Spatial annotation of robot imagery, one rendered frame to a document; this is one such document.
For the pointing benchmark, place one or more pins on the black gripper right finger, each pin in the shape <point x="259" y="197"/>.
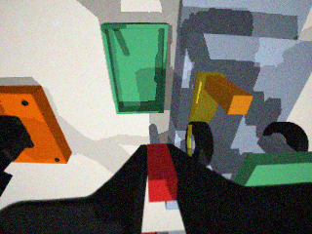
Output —
<point x="209" y="203"/>

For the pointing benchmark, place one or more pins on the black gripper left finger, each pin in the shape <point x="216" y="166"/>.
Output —
<point x="115" y="208"/>

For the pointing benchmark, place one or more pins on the green tray rim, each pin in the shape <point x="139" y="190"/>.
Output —
<point x="107" y="46"/>

